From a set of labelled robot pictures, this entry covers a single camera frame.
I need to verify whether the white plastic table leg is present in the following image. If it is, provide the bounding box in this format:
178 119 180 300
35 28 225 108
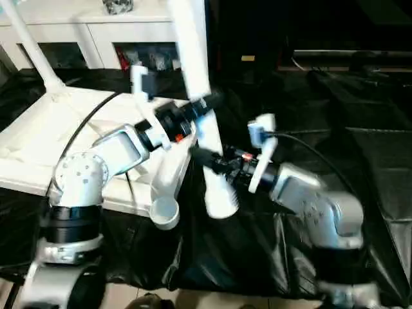
166 0 241 220
5 0 68 95

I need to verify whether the white plastic table top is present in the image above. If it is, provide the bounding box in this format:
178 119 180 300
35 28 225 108
0 86 194 232

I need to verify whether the black mat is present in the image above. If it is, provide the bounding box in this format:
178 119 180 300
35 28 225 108
0 66 412 305

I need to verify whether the grey speckled ornament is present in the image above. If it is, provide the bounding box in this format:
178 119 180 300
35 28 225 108
102 0 134 16

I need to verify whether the white cabinet with glass doors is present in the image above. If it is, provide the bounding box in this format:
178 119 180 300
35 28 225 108
0 12 185 71

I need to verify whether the dark brown rounded object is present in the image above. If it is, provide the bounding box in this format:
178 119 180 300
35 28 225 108
127 292 175 309

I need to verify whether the long black bar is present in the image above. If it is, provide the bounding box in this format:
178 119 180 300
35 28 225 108
292 49 412 59

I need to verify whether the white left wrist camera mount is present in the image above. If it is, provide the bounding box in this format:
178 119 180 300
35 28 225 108
129 63 172 151

